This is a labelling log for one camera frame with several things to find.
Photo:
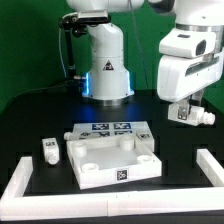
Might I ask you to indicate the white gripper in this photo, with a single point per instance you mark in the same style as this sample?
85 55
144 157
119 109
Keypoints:
179 78

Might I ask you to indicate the white square tabletop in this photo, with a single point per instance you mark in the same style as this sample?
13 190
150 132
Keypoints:
112 160

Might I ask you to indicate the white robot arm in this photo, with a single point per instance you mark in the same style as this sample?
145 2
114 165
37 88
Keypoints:
108 80

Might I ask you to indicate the white sheet with markers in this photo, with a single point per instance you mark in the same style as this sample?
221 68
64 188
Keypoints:
112 128

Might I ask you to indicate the white U-shaped fence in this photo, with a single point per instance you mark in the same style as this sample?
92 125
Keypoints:
15 206

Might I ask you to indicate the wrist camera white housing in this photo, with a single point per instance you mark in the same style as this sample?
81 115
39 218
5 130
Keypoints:
187 44

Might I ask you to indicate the black camera stand pole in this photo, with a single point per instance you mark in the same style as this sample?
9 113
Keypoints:
71 64

